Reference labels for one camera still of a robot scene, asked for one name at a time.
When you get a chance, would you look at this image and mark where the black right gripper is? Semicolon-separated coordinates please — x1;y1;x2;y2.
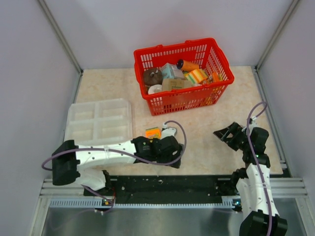
213;122;252;151

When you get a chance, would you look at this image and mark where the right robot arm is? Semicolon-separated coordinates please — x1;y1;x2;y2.
214;120;288;236

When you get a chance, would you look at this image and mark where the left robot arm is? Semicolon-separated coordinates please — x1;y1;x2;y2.
52;135;184;195

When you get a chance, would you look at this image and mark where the orange yellow sponge pack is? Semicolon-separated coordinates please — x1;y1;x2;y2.
145;127;161;139

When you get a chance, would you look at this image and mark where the orange small packet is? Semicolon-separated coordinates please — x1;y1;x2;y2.
207;72;223;84

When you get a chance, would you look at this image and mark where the white tape roll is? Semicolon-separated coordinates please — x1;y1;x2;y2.
148;84;162;95

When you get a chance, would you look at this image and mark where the yellow green striped sponge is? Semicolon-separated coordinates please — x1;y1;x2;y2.
185;69;209;84

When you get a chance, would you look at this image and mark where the brown cardboard box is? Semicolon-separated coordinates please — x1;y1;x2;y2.
162;78;192;91

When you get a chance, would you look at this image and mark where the brown round object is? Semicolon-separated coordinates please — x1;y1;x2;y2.
143;67;163;86

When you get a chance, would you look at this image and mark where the orange bottle dark cap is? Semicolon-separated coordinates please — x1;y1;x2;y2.
176;59;200;72

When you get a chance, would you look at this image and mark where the teal white box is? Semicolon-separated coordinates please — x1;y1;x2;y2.
160;63;185;79

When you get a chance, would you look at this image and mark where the clear plastic compartment tray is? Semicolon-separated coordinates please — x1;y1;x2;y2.
64;98;133;146

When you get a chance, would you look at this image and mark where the red plastic basket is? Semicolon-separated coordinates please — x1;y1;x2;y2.
133;38;234;116

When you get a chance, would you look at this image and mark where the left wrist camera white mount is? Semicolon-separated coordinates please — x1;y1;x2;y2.
161;123;177;139

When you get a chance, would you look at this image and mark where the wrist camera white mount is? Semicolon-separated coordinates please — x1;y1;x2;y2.
161;123;177;139
246;116;257;129

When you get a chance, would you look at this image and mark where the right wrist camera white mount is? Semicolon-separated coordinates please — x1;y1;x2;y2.
246;116;257;129

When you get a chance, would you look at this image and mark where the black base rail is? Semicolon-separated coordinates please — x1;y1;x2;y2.
97;175;239;204

